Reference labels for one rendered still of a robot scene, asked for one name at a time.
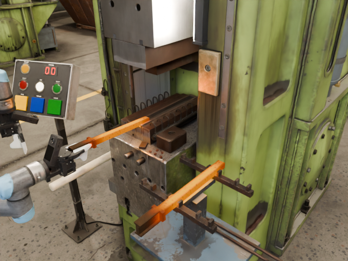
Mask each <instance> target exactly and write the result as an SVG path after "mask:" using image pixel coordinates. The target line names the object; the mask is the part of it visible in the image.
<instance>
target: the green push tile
mask: <svg viewBox="0 0 348 261"><path fill-rule="evenodd" d="M61 108H62V100H55V99H49V100H48V109H47V114H54V115H61Z"/></svg>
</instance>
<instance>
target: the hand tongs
mask: <svg viewBox="0 0 348 261"><path fill-rule="evenodd" d="M214 224H215V225H217V226H218V227H220V228H222V229H224V230H225V231H227V232H229V233H231V234H232V235H234V236H236V237H237V238H239V239H241V240H242V241H244V242H246V243H248V244H249V245H251V246H253V247H254V248H256V249H258V250H260V251H261V252H263V253H265V254H266V255H268V256H270V257H271V258H273V259H275V260H276V261H283V260H281V259H280V258H278V257H276V256H274V255H273V254H271V253H269V252H268V251H266V250H264V249H262V248H261V247H259V246H257V245H256V244H254V243H252V242H250V241H249V240H247V239H246V238H244V237H242V236H240V235H239V234H237V233H235V232H233V231H232V230H230V229H228V228H227V227H225V226H223V225H221V224H220V223H218V222H216V221H214ZM216 232H217V233H219V234H220V235H222V236H224V237H225V238H227V239H229V240H230V241H232V242H233V243H235V244H237V245H238V246H240V247H242V248H244V249H245V250H247V251H248V252H250V253H252V254H253V255H255V256H257V257H258V258H260V259H262V260H263V261H270V260H268V259H266V258H265V257H263V256H261V255H260V254H258V253H256V252H255V251H253V250H251V249H250V248H248V247H247V246H245V245H243V244H242V243H240V242H238V241H237V240H235V239H233V238H232V237H230V236H228V235H227V234H225V233H223V232H222V231H220V230H218V229H217V230H216Z"/></svg>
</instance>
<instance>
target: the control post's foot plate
mask: <svg viewBox="0 0 348 261"><path fill-rule="evenodd" d="M84 216H85V220H86V222H87V223H89V222H93V221H96V220H94V219H93V218H92V217H90V216H89V215H88V214H86V213H85V212H84ZM81 225H82V229H80V224H79V221H78V220H77V218H76V219H74V220H73V221H71V222H70V223H68V224H67V225H66V224H65V226H63V227H62V228H61V230H62V231H63V232H64V233H65V234H67V235H68V237H70V238H72V240H74V241H75V242H76V243H80V242H82V241H83V240H85V239H86V238H88V237H90V236H91V235H93V234H94V233H95V232H97V231H98V230H99V229H100V228H102V227H103V226H102V224H100V223H98V222H95V223H90V224H86V223H85V222H84V221H83V220H81Z"/></svg>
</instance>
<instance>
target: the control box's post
mask: <svg viewBox="0 0 348 261"><path fill-rule="evenodd" d="M54 120H55V125H56V129H57V133H58V135H59V136H61V137H63V142H62V145H61V147H62V146H65V145H68V141H67V136H66V131H65V125H64V120H63V119H56V118H54ZM69 186H70V191H71V195H72V200H73V201H74V202H78V201H79V200H80V198H79V193H78V188H77V184H76V180H75V179H74V180H72V181H71V182H69ZM74 208H75V213H76V217H77V220H78V221H79V224H80V229H82V225H81V220H83V221H84V218H83V213H82V208H81V203H80V202H79V203H77V204H74Z"/></svg>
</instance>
